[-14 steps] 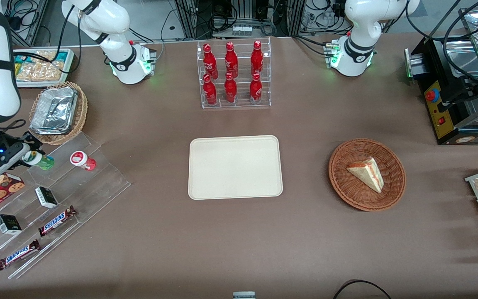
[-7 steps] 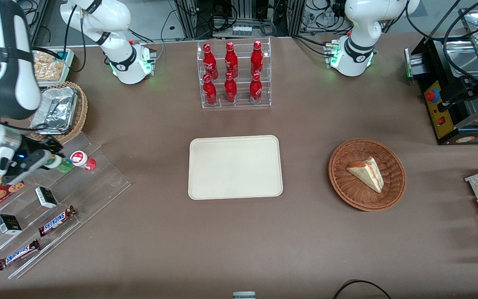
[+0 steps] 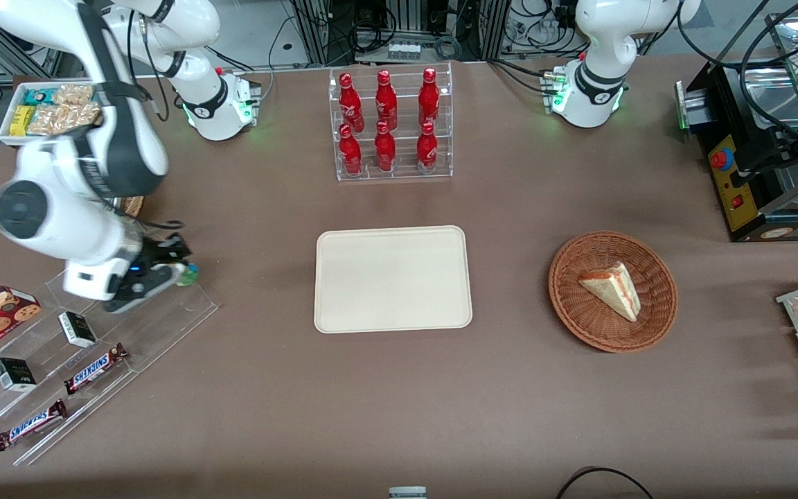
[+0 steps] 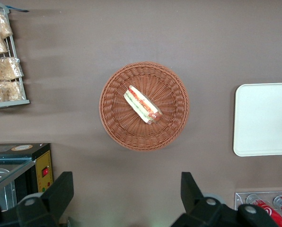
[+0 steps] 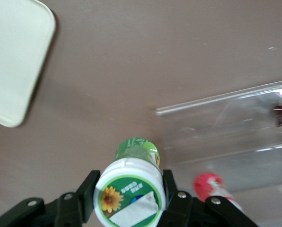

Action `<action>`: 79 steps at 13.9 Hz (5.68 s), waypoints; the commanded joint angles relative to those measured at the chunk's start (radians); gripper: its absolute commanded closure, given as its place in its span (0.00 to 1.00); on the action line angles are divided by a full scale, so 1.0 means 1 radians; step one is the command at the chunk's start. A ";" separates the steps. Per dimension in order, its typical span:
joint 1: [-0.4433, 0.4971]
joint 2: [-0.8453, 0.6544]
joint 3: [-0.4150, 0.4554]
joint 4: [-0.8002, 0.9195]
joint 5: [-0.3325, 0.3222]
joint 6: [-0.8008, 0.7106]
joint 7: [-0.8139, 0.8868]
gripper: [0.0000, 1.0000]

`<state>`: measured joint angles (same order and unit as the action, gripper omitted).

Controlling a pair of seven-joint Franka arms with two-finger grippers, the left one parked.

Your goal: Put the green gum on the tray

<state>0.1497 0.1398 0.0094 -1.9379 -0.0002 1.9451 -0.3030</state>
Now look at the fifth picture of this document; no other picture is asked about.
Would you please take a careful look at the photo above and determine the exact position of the beige plastic tray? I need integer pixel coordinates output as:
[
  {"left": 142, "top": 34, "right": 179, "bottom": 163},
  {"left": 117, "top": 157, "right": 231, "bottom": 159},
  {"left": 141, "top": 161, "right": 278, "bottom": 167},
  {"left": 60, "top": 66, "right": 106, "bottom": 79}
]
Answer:
[{"left": 0, "top": 0, "right": 56, "bottom": 128}]

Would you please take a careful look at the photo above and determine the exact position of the clear acrylic stepped stand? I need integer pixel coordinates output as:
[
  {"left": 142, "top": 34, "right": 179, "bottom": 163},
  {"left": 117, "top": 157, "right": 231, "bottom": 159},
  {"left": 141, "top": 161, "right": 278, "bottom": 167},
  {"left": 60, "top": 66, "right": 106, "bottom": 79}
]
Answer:
[{"left": 155, "top": 79, "right": 282, "bottom": 204}]

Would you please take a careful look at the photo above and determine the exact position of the red gum bottle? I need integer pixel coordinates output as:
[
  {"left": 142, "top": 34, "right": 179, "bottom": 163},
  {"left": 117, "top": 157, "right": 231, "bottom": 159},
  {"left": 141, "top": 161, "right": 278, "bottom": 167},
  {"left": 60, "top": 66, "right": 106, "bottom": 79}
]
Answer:
[{"left": 193, "top": 173, "right": 247, "bottom": 217}]

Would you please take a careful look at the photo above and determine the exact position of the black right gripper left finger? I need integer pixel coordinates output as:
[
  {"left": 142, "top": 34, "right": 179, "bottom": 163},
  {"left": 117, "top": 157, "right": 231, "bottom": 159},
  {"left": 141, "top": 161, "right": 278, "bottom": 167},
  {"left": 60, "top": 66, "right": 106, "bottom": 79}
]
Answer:
[{"left": 0, "top": 169, "right": 101, "bottom": 227}]

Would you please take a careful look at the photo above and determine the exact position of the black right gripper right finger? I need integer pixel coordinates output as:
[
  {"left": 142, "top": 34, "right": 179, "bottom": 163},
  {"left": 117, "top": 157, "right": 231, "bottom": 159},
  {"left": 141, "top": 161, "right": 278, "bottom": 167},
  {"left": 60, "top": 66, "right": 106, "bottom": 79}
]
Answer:
[{"left": 155, "top": 169, "right": 257, "bottom": 227}]

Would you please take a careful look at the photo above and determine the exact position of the green gum bottle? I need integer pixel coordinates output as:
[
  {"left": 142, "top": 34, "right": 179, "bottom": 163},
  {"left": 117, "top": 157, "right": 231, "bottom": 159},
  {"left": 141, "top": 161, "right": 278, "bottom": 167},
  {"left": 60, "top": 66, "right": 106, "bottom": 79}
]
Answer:
[{"left": 93, "top": 137, "right": 167, "bottom": 227}]

